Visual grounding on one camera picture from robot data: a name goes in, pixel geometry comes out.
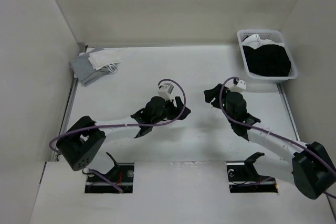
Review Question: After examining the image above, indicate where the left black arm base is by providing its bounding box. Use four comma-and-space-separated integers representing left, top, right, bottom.
82, 152, 135, 194

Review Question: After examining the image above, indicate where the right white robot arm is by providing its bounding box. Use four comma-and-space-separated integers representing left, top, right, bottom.
204, 78, 335, 200

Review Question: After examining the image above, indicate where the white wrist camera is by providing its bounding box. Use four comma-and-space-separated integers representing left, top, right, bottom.
158, 83, 174, 101
229, 79, 246, 93

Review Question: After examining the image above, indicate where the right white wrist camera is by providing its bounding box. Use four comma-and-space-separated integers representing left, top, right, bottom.
229, 79, 246, 93

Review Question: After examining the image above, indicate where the white plastic basket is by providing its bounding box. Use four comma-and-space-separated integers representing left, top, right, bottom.
237, 29, 298, 83

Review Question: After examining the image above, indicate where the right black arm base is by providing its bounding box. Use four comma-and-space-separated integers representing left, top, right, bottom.
226, 152, 278, 194

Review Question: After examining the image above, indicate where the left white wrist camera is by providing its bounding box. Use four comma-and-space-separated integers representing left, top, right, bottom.
158, 83, 174, 101

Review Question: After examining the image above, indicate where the black tank top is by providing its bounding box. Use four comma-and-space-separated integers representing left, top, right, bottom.
243, 45, 291, 77

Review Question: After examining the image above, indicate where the folded grey tank top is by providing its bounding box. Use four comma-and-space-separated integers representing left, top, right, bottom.
69, 48, 113, 87

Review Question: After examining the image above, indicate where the white tank top in basket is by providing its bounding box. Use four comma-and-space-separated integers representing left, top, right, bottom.
242, 34, 285, 49

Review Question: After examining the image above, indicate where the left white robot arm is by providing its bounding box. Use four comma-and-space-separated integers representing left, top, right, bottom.
56, 96, 191, 182

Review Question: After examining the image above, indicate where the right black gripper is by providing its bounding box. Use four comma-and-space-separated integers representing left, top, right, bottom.
204, 83, 235, 123

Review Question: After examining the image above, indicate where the folded white tank top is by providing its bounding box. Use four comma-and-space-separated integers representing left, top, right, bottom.
88, 49, 122, 73

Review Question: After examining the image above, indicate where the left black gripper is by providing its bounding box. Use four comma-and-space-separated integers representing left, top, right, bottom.
152, 96, 190, 125

